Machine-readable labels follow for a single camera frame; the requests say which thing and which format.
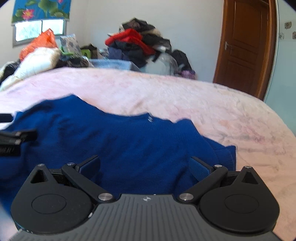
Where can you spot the pink floral bed sheet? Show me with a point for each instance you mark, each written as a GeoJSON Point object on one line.
{"type": "Point", "coordinates": [228, 116]}

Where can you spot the white quilted jacket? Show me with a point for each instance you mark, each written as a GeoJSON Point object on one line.
{"type": "Point", "coordinates": [40, 60]}

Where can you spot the lotus print roller blind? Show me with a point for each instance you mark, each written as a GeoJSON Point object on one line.
{"type": "Point", "coordinates": [35, 10]}

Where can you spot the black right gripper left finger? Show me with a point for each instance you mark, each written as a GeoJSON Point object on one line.
{"type": "Point", "coordinates": [57, 200]}

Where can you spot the brown wooden door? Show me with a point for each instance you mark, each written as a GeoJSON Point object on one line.
{"type": "Point", "coordinates": [247, 46]}

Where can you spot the dark clothes pile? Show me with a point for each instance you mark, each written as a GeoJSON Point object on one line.
{"type": "Point", "coordinates": [151, 37]}

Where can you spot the orange plastic bag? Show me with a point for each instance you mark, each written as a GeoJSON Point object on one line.
{"type": "Point", "coordinates": [45, 39]}

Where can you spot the light blue folded blanket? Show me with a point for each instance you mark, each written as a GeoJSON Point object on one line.
{"type": "Point", "coordinates": [114, 64]}

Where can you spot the blue knit sweater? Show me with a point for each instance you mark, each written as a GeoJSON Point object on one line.
{"type": "Point", "coordinates": [138, 154]}

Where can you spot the clear plastic bag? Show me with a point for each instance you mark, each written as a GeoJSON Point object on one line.
{"type": "Point", "coordinates": [164, 64]}

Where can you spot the red garment on pile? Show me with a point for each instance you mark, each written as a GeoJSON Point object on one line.
{"type": "Point", "coordinates": [133, 37]}

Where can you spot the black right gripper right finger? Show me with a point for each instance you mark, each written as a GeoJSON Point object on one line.
{"type": "Point", "coordinates": [236, 202]}

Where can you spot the purple bag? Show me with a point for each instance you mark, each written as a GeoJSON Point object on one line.
{"type": "Point", "coordinates": [189, 74]}

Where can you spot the window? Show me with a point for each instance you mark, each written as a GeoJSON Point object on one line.
{"type": "Point", "coordinates": [24, 32]}

